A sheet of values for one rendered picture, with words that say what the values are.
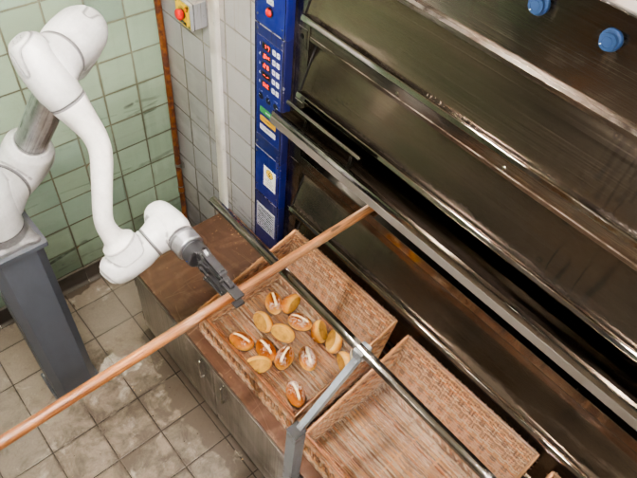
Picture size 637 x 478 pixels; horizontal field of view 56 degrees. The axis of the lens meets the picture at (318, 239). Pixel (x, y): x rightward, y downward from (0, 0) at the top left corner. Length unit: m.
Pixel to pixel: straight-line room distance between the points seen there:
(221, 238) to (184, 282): 0.28
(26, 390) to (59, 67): 1.80
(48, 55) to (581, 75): 1.20
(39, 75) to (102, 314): 1.78
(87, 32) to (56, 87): 0.19
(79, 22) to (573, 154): 1.24
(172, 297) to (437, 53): 1.47
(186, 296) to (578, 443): 1.50
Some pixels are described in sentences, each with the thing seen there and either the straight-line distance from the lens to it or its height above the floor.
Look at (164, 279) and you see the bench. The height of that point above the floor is 0.58.
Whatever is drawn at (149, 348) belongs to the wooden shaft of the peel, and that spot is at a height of 1.21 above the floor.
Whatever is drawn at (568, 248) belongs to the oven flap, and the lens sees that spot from 1.52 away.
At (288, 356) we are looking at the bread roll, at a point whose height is 0.64.
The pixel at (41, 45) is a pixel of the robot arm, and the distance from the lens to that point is 1.64.
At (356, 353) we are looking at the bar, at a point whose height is 1.17.
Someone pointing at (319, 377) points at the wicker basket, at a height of 0.59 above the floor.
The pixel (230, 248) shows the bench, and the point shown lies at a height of 0.58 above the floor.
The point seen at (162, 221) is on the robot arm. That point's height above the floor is 1.24.
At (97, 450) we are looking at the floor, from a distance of 2.87.
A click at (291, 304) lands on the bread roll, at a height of 0.65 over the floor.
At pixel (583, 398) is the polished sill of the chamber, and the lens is 1.79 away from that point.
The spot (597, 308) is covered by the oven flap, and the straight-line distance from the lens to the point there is 1.54.
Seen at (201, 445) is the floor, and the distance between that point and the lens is 2.80.
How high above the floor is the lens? 2.59
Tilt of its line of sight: 49 degrees down
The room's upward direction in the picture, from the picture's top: 7 degrees clockwise
